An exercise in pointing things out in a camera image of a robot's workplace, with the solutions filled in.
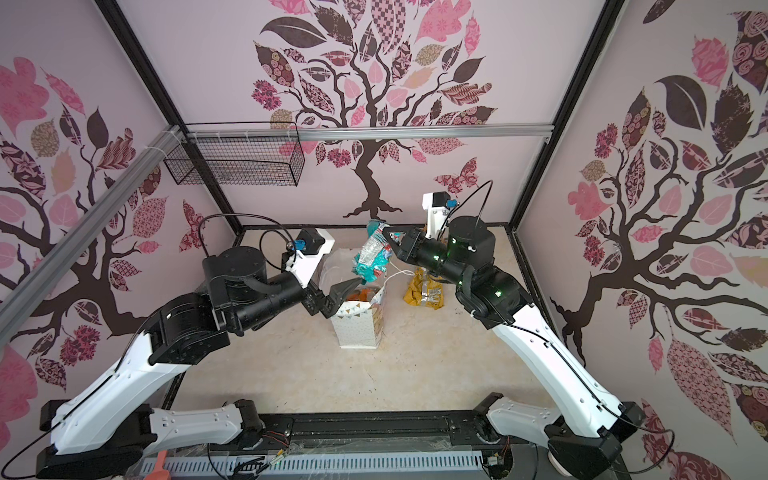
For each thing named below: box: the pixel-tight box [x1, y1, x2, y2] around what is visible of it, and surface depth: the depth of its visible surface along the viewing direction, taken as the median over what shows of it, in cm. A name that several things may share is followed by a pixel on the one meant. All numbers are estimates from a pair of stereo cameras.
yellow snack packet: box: [403, 267, 444, 310], surface depth 97 cm
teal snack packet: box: [351, 220, 393, 284], surface depth 60 cm
